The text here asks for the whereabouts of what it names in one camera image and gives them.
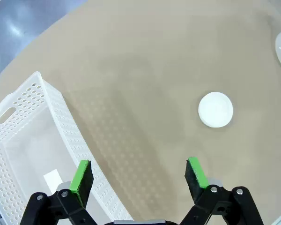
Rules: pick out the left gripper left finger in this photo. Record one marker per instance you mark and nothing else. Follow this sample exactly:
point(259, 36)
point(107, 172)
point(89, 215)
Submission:
point(80, 185)

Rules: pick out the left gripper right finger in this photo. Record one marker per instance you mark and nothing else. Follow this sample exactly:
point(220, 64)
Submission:
point(196, 185)

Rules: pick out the white round flask cap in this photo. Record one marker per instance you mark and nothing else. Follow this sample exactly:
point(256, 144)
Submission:
point(215, 109)

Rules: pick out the white paper label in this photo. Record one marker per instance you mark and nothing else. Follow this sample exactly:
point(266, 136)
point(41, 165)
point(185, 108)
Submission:
point(52, 179)

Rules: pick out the white perforated plastic basket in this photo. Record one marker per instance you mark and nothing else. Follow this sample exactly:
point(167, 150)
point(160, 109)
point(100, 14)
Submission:
point(56, 105)

